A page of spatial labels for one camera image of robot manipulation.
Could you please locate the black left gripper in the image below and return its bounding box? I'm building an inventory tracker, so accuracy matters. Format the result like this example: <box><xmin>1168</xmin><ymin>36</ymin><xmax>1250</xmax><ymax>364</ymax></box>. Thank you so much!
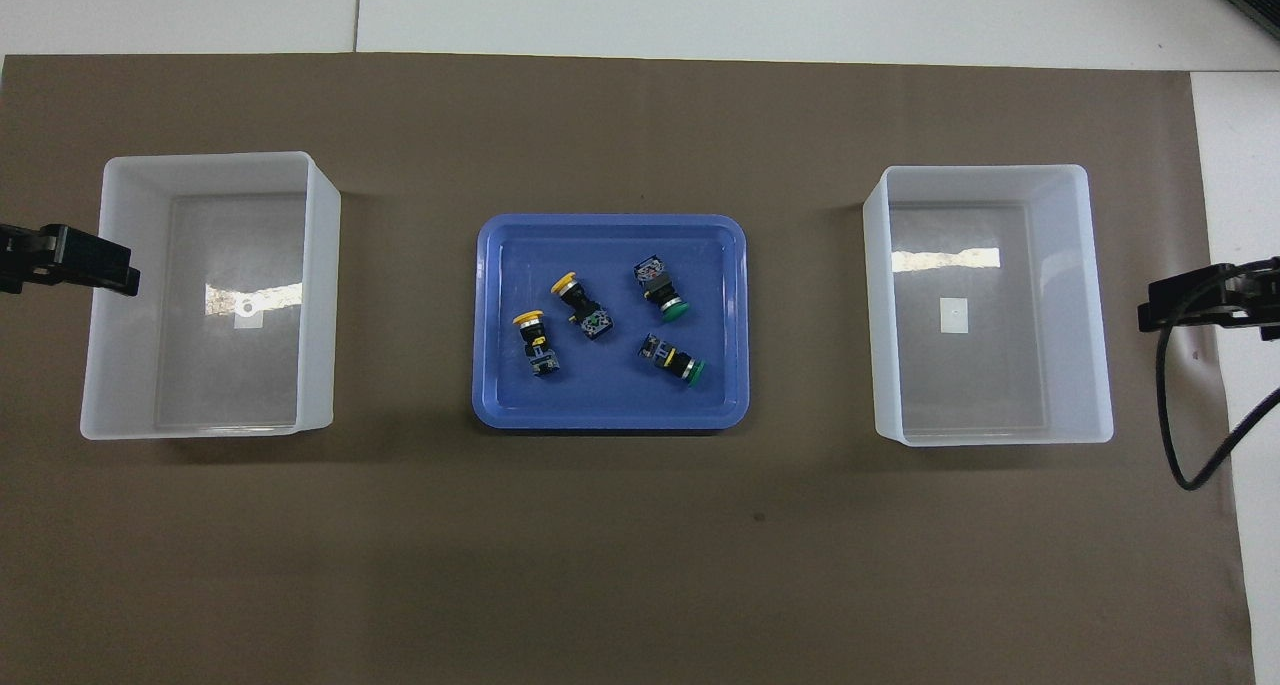
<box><xmin>0</xmin><ymin>224</ymin><xmax>141</xmax><ymax>296</ymax></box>

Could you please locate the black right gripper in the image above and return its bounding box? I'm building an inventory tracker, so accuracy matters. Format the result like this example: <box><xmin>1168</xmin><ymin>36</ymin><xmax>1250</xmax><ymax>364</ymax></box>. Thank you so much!
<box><xmin>1138</xmin><ymin>257</ymin><xmax>1280</xmax><ymax>342</ymax></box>

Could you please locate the yellow push button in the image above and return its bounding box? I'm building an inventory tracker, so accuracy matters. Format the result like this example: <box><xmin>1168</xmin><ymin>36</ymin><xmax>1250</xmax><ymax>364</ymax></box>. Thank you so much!
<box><xmin>512</xmin><ymin>309</ymin><xmax>562</xmax><ymax>382</ymax></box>
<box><xmin>551</xmin><ymin>272</ymin><xmax>615</xmax><ymax>343</ymax></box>

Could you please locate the green push button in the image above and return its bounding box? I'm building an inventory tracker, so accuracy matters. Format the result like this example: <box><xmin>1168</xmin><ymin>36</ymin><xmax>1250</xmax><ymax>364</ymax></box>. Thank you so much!
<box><xmin>639</xmin><ymin>333</ymin><xmax>707</xmax><ymax>389</ymax></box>
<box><xmin>632</xmin><ymin>255</ymin><xmax>693</xmax><ymax>323</ymax></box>

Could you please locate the translucent white plastic box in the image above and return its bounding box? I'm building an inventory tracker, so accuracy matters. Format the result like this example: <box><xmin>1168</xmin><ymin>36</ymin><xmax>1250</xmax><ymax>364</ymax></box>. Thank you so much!
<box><xmin>862</xmin><ymin>164</ymin><xmax>1115</xmax><ymax>448</ymax></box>
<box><xmin>80</xmin><ymin>151</ymin><xmax>342</xmax><ymax>442</ymax></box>

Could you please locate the blue plastic tray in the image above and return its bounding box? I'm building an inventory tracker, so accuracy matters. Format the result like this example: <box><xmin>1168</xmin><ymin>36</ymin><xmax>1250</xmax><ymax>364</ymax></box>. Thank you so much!
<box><xmin>471</xmin><ymin>213</ymin><xmax>750</xmax><ymax>432</ymax></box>

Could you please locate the brown paper table mat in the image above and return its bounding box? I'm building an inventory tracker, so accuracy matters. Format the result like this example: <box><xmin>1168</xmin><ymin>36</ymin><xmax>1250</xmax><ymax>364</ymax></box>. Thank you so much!
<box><xmin>0</xmin><ymin>53</ymin><xmax>1257</xmax><ymax>685</ymax></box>

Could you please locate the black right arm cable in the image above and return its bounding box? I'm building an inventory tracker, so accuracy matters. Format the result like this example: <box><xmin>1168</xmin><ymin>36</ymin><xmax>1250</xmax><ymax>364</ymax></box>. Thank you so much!
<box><xmin>1155</xmin><ymin>261</ymin><xmax>1280</xmax><ymax>493</ymax></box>

